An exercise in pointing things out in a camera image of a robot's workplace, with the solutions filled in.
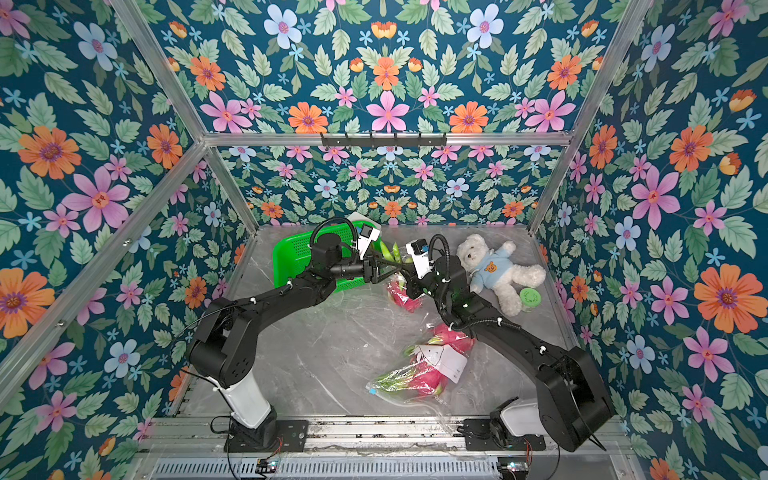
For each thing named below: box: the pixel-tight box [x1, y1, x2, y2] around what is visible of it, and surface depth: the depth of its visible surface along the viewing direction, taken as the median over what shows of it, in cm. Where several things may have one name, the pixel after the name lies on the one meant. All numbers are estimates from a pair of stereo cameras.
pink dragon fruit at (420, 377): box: [376, 358, 448, 396], surface depth 75 cm
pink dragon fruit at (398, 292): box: [387, 280, 423, 313], surface depth 80 cm
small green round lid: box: [520, 288, 541, 308], surface depth 97 cm
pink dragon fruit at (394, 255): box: [380, 240, 401, 263], surface depth 82 cm
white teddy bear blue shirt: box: [457, 234, 547, 316], surface depth 98 cm
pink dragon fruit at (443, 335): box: [428, 324, 476, 358], surface depth 82 cm
